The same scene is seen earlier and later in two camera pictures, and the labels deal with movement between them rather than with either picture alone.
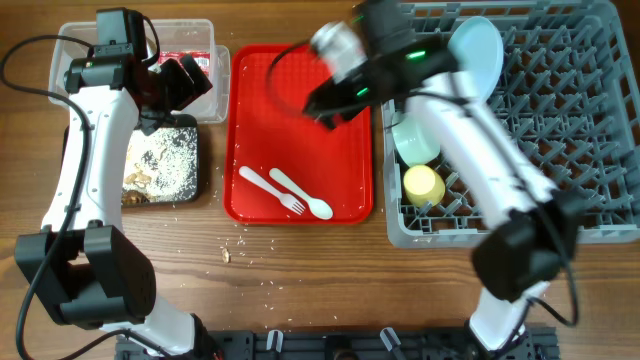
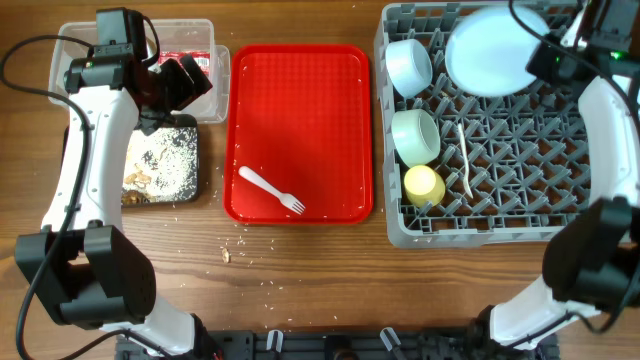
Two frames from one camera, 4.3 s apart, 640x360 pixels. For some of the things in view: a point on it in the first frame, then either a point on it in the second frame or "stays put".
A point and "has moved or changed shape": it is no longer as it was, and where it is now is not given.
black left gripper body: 173,89 stays put
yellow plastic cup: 423,187 stays put
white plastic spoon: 317,206 has moved or changed shape
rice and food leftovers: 160,167 stays put
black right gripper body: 337,100 -> 542,62
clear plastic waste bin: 192,37 stays put
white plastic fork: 285,199 stays put
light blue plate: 478,46 has moved or changed shape
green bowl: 416,138 stays put
